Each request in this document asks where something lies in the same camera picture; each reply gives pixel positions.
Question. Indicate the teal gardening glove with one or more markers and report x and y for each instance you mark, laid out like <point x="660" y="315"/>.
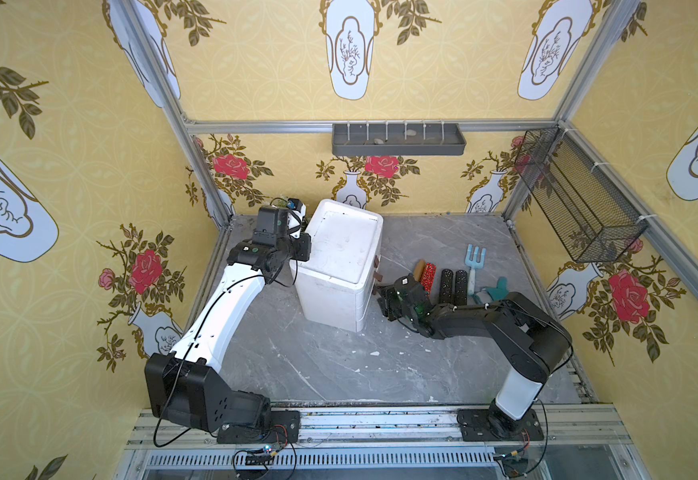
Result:
<point x="490" y="294"/>

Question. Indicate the red glitter microphone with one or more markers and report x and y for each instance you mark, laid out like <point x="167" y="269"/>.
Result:
<point x="428" y="277"/>

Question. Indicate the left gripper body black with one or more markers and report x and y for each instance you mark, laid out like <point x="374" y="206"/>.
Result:
<point x="301" y="246"/>

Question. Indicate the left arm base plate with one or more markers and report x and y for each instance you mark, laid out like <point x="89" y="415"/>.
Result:
<point x="274" y="426"/>

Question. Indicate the white three-drawer cabinet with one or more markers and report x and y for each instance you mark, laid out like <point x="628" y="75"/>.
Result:
<point x="335" y="284"/>

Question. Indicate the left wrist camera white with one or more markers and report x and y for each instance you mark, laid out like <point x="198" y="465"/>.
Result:
<point x="296" y="217"/>

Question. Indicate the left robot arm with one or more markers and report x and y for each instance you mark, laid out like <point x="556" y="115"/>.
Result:
<point x="185" y="385"/>

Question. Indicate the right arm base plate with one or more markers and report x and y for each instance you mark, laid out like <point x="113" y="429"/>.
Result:
<point x="486" y="425"/>

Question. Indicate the black microphone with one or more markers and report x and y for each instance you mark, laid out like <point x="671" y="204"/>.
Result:
<point x="446" y="287"/>
<point x="461" y="288"/>

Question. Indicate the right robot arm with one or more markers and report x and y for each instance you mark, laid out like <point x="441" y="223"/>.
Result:
<point x="533" y="342"/>

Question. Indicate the black wire mesh basket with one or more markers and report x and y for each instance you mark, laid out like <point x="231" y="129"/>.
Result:
<point x="591" y="216"/>

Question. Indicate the light blue garden fork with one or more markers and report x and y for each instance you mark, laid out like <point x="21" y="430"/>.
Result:
<point x="475" y="260"/>

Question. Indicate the grey wall shelf tray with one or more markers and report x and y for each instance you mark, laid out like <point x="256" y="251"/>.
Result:
<point x="399" y="138"/>

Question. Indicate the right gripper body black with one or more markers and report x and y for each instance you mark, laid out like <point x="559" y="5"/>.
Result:
<point x="393" y="297"/>

